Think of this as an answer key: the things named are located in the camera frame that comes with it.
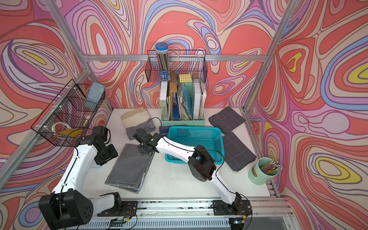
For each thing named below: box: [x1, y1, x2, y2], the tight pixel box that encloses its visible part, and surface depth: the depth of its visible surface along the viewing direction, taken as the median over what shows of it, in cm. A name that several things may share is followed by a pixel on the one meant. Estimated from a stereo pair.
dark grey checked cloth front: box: [222, 131, 257, 173], surface depth 94 cm
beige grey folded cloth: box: [120, 106, 156, 140], surface depth 113 cm
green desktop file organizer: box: [159, 81, 207, 127], surface depth 100 cm
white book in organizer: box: [193, 81, 201, 120], surface depth 100 cm
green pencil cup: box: [247, 157, 284, 186], surface depth 75 cm
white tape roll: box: [51, 121, 72, 134], surface depth 68 cm
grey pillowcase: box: [104, 143, 156, 195], surface depth 86 cm
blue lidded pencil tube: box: [155, 42, 171, 82], surface depth 78 cm
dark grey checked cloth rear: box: [208, 106, 247, 135], surface depth 114 cm
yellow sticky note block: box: [178, 73, 193, 83], surface depth 92 cm
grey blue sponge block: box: [84, 81, 106, 110], surface depth 82 cm
